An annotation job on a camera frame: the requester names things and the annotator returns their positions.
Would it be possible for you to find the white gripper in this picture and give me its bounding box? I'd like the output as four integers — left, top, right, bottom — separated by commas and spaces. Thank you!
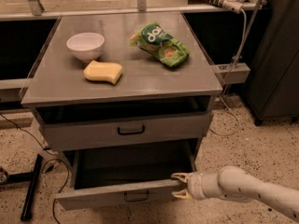
171, 173, 222, 201

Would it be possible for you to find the grey drawer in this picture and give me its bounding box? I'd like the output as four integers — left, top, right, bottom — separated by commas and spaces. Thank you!
57, 139, 198, 210
40, 112, 213, 151

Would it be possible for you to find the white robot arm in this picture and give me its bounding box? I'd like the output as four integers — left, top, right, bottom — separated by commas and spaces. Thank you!
171, 166, 299, 222

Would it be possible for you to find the grey drawer cabinet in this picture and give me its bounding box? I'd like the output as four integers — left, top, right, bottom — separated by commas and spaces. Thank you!
20, 10, 224, 161

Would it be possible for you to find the grey top drawer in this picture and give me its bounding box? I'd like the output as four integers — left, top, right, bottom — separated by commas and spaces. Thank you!
40, 112, 213, 151

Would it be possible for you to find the dark cabinet at right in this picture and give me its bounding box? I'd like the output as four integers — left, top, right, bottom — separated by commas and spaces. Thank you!
242, 0, 299, 126

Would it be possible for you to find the yellow sponge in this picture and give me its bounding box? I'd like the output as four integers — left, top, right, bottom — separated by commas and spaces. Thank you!
83, 61, 122, 85

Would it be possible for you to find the green chip bag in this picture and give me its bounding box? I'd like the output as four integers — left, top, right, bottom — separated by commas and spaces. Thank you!
130, 21, 190, 68

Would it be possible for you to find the white bowl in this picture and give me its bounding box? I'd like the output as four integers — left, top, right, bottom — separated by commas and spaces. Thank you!
66, 33, 105, 63

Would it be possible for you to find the black metal stand base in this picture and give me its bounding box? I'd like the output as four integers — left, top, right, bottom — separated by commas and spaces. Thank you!
0, 155, 43, 221

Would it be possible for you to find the white cable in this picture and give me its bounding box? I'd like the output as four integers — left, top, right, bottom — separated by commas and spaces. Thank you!
208, 8, 249, 138

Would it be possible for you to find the grey metal bracket box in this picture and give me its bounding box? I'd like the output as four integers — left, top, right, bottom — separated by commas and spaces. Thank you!
211, 63, 250, 85

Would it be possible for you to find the black floor cable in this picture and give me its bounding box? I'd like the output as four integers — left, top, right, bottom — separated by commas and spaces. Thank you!
0, 112, 71, 224

